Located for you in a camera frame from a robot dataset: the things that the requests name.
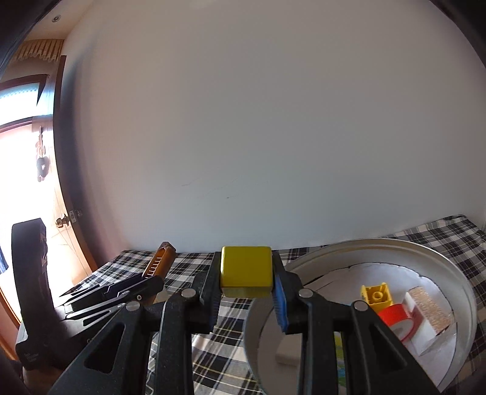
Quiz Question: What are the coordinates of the brown slotted plastic holder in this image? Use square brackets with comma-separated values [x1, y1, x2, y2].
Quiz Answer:
[142, 241, 177, 304]

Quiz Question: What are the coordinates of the red tape roll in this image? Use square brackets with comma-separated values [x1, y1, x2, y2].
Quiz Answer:
[378, 304, 416, 340]

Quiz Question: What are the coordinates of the wooden door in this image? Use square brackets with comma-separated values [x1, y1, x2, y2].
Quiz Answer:
[0, 125, 95, 327]

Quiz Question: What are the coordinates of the window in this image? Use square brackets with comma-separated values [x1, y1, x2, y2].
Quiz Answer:
[0, 75, 50, 128]

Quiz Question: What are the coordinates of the round metal basin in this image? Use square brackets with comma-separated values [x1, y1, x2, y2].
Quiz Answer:
[243, 237, 477, 395]

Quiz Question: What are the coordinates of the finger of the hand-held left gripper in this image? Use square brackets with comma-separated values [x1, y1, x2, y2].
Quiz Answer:
[59, 275, 165, 310]
[64, 300, 128, 328]

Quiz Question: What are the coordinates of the hanging heart ornament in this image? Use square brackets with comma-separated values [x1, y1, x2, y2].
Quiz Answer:
[35, 129, 52, 184]

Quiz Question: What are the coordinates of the yellow rectangular block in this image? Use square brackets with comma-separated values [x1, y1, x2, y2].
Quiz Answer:
[220, 246, 274, 299]

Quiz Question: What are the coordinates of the white paper liner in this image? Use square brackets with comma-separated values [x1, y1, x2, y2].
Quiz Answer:
[304, 262, 460, 386]

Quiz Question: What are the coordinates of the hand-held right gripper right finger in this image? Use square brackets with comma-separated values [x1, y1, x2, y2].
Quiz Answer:
[270, 251, 443, 395]

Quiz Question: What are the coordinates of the black white plaid bed sheet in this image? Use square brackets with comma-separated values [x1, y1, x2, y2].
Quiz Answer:
[81, 215, 486, 395]

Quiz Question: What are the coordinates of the dark door frame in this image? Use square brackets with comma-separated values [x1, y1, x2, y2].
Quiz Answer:
[52, 55, 100, 274]

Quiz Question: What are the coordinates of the white sponge glittery top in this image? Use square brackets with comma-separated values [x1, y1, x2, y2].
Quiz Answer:
[403, 286, 455, 344]

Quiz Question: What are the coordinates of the yellow toy brick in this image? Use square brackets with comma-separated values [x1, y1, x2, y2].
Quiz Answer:
[361, 283, 392, 312]

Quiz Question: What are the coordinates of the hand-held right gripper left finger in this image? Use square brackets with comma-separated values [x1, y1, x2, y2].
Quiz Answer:
[47, 251, 223, 395]

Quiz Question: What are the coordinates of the fringed curtain valance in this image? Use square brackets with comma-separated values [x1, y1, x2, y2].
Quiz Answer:
[15, 38, 65, 64]

